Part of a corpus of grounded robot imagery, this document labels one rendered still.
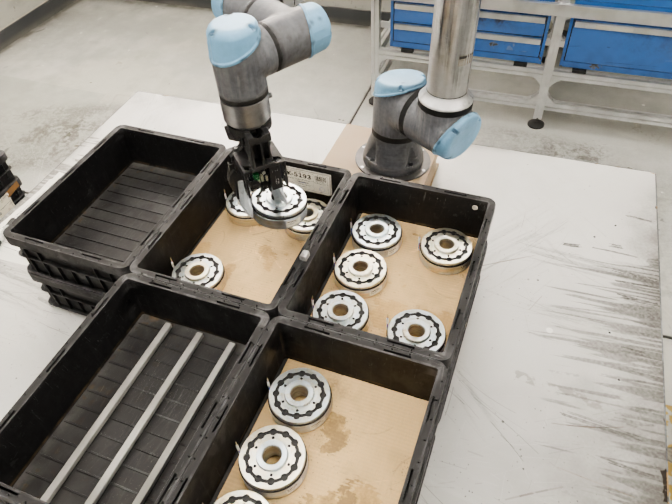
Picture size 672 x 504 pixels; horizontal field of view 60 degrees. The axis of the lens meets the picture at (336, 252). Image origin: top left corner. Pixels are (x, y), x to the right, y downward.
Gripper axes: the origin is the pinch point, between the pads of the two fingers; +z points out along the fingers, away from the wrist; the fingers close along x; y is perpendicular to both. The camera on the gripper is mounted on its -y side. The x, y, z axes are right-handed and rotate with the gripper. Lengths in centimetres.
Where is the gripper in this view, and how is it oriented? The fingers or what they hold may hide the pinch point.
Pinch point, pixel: (262, 205)
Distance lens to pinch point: 107.8
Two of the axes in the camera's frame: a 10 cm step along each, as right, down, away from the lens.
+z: 0.5, 6.9, 7.2
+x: 9.1, -3.4, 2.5
